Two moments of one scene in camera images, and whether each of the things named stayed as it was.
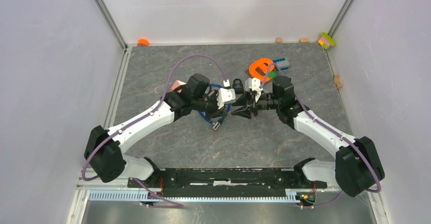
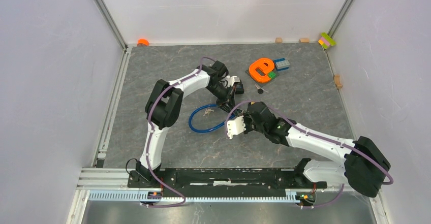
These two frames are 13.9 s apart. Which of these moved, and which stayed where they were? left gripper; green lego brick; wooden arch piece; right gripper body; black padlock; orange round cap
Moved: left gripper; right gripper body
Stayed: wooden arch piece; green lego brick; orange round cap; black padlock
